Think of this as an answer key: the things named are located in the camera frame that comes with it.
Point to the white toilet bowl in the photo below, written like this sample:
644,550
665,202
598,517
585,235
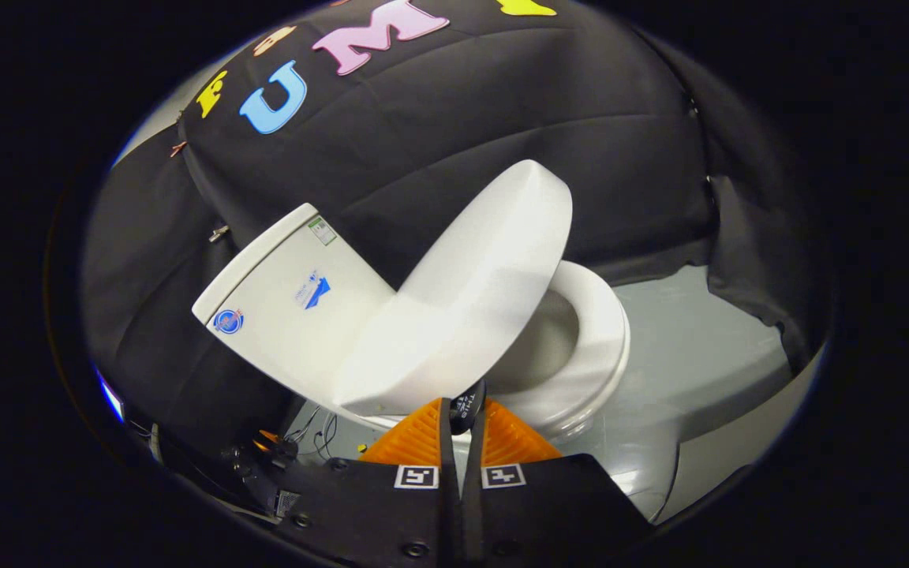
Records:
636,465

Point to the dark floor equipment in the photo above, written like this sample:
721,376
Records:
261,465

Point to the black backdrop cloth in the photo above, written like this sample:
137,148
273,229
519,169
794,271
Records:
439,134

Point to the silver cloth clip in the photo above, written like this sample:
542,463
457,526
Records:
218,233

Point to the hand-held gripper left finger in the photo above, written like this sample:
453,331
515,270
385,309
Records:
448,489

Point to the white toilet seat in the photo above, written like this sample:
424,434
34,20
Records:
600,355

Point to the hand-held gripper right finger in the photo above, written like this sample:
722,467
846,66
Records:
472,489

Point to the white toilet tank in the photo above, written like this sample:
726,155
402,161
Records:
289,308

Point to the white toilet lid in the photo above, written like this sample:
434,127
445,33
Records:
470,300

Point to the copper cloth clip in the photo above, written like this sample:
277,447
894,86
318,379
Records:
178,148

